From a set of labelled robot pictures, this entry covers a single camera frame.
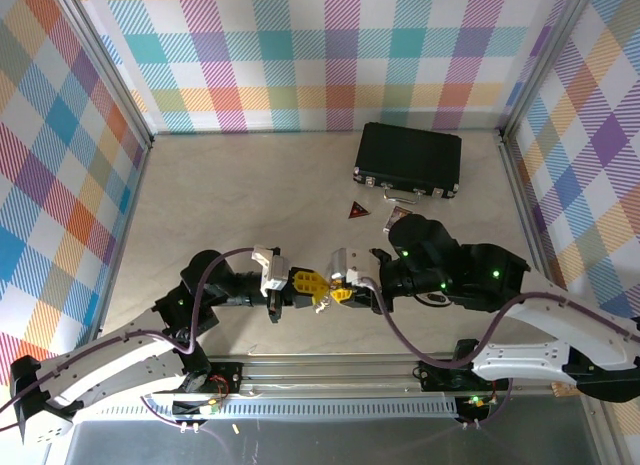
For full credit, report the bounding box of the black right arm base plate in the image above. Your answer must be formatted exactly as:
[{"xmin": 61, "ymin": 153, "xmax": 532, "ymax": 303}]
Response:
[{"xmin": 417, "ymin": 358, "xmax": 517, "ymax": 394}]

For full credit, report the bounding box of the grey slotted cable duct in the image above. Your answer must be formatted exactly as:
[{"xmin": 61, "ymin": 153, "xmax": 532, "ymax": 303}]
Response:
[{"xmin": 171, "ymin": 396, "xmax": 460, "ymax": 422}]

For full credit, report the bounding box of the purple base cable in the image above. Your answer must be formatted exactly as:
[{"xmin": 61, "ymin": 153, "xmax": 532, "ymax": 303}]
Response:
[
  {"xmin": 141, "ymin": 395, "xmax": 177, "ymax": 427},
  {"xmin": 462, "ymin": 375, "xmax": 516, "ymax": 430}
]

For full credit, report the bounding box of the black briefcase with metal handle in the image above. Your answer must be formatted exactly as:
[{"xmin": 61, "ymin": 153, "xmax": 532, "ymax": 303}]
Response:
[{"xmin": 351, "ymin": 121, "xmax": 463, "ymax": 205}]

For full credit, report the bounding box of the aluminium corner post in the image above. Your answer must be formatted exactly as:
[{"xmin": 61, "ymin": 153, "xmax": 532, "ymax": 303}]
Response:
[
  {"xmin": 48, "ymin": 0, "xmax": 155, "ymax": 147},
  {"xmin": 497, "ymin": 0, "xmax": 601, "ymax": 139}
]

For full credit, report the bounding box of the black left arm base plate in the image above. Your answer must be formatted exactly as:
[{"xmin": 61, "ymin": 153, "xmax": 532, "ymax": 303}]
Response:
[{"xmin": 197, "ymin": 360, "xmax": 245, "ymax": 397}]

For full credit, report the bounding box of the grey metal sheet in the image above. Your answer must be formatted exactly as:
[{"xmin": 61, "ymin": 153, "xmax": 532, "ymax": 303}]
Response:
[{"xmin": 64, "ymin": 418, "xmax": 604, "ymax": 465}]

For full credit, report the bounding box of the aluminium side rail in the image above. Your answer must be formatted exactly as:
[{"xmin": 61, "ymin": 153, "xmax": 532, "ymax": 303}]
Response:
[
  {"xmin": 84, "ymin": 137, "xmax": 154, "ymax": 360},
  {"xmin": 497, "ymin": 132, "xmax": 599, "ymax": 359}
]

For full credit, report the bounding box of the silver keyring with chain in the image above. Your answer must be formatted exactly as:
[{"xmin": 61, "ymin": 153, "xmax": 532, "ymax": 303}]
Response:
[{"xmin": 310, "ymin": 278, "xmax": 335, "ymax": 316}]

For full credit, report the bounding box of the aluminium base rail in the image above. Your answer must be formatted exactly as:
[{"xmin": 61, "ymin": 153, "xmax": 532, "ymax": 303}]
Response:
[{"xmin": 55, "ymin": 353, "xmax": 610, "ymax": 399}]

